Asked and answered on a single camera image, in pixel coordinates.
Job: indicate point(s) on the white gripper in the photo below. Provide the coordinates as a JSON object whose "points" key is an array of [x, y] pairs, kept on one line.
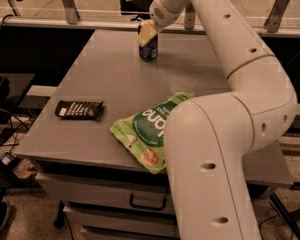
{"points": [[162, 14]]}

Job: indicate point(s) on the blue pepsi can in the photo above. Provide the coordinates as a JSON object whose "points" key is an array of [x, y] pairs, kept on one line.
{"points": [[149, 51]]}

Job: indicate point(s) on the black drawer handle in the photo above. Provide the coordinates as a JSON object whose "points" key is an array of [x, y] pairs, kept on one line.
{"points": [[147, 204]]}

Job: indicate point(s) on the black side cart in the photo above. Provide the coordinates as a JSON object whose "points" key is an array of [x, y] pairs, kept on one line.
{"points": [[13, 89]]}

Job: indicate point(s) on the green rice chips bag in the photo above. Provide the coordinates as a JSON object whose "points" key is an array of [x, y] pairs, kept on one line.
{"points": [[142, 134]]}

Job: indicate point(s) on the metal window rail frame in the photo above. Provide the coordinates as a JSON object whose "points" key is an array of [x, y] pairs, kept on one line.
{"points": [[106, 13]]}

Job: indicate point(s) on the dark brown snack packet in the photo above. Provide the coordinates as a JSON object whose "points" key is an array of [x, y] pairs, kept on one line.
{"points": [[78, 110]]}

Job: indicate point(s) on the grey drawer cabinet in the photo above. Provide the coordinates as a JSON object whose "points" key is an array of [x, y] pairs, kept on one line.
{"points": [[82, 163]]}

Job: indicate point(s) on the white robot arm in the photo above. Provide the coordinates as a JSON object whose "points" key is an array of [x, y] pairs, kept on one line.
{"points": [[206, 138]]}

